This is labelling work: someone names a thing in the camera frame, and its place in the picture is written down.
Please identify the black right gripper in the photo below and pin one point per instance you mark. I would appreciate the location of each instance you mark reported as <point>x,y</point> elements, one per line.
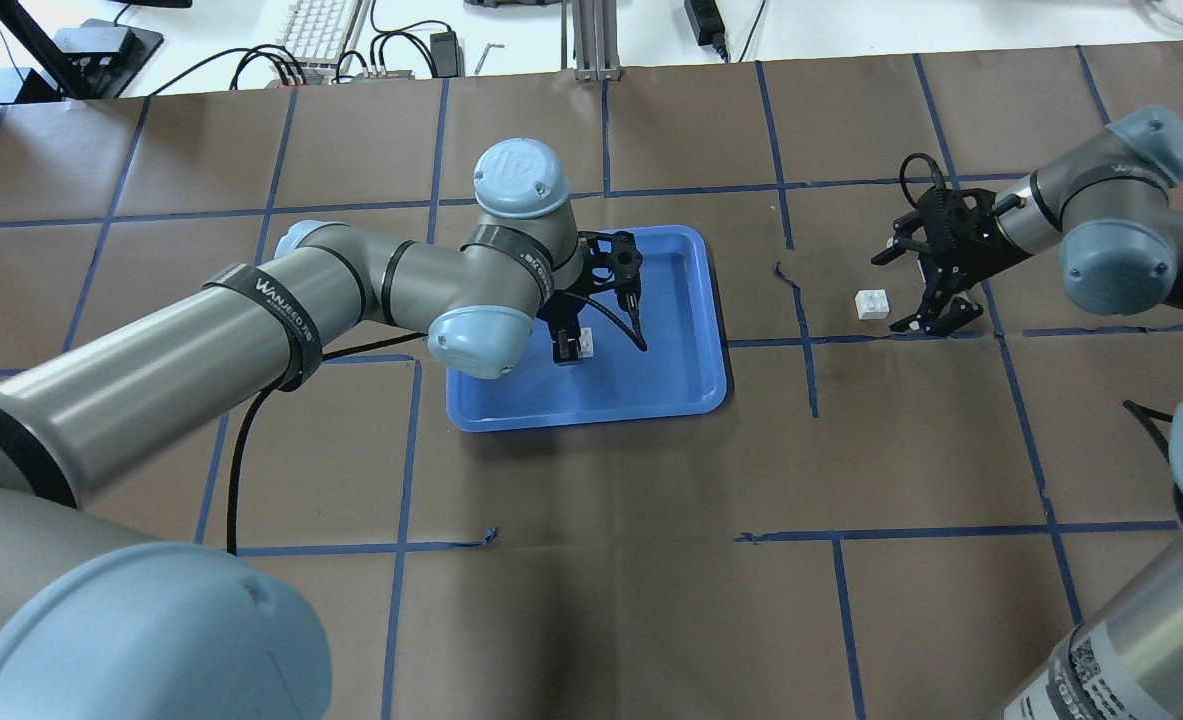
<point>975,251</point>

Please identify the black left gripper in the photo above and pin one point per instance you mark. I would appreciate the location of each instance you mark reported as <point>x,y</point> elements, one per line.
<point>562,322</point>

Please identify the white block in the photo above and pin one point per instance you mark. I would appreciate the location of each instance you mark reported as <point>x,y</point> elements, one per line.
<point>871,305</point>
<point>576,348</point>

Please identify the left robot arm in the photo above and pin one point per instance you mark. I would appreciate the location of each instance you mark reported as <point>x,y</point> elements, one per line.
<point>99,621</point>

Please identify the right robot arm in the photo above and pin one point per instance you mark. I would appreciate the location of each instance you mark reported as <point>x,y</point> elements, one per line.
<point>1106,206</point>

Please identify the blue plastic tray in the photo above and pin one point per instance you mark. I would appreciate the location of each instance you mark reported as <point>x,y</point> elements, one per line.
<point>681,373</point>

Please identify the black power adapter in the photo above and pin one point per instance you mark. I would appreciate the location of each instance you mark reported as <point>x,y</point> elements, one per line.
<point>707,24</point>

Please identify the white keyboard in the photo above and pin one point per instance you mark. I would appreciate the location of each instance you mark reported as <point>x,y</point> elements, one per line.
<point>317,33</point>

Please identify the black monitor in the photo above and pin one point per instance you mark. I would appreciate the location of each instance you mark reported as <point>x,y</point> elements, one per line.
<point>164,4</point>

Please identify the black monitor stand base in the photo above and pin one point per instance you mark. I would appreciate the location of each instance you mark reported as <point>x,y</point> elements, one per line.
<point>94,61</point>

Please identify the aluminium frame post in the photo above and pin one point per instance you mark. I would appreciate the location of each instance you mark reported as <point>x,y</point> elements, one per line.
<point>590,40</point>

